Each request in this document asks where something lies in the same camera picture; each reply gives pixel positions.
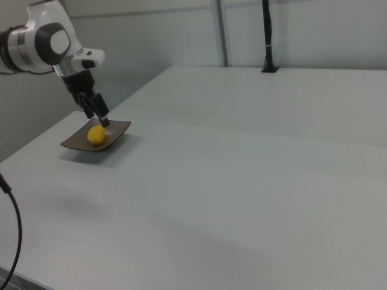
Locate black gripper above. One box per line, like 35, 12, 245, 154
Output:
61, 69, 111, 127

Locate yellow lemon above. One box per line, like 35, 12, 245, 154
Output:
86, 125, 106, 147

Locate brown square ceramic plate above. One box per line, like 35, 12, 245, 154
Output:
60, 118, 132, 153

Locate black pole with base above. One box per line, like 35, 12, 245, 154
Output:
261, 0, 281, 74

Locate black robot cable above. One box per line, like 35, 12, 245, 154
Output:
0, 171, 23, 286

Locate grey metal wall post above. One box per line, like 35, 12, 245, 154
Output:
217, 0, 229, 67

